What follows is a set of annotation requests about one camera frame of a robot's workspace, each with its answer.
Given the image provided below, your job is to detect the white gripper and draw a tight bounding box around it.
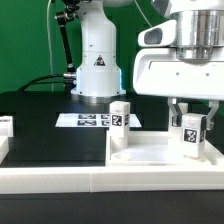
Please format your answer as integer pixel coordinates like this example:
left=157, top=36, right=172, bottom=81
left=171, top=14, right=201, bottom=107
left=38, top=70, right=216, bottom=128
left=133, top=20, right=224, bottom=130

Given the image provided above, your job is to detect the white square tabletop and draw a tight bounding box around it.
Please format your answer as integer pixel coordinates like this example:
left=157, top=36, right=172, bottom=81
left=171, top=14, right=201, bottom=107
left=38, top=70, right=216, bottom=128
left=105, top=131, right=224, bottom=166

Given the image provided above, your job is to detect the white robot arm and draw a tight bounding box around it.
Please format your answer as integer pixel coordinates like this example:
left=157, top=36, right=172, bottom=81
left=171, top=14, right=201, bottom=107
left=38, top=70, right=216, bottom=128
left=71, top=0, right=224, bottom=128

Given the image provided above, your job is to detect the white marker sheet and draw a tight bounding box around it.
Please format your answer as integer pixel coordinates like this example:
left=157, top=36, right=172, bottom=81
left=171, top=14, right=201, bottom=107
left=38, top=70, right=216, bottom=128
left=55, top=113, right=141, bottom=128

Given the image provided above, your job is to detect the black cable bundle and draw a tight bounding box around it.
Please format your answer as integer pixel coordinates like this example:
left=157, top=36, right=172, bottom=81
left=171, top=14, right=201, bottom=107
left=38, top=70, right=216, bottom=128
left=18, top=73, right=77, bottom=93

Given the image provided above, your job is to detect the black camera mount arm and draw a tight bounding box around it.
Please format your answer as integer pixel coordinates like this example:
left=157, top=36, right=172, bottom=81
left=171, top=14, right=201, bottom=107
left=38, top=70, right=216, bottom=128
left=54, top=0, right=81, bottom=81

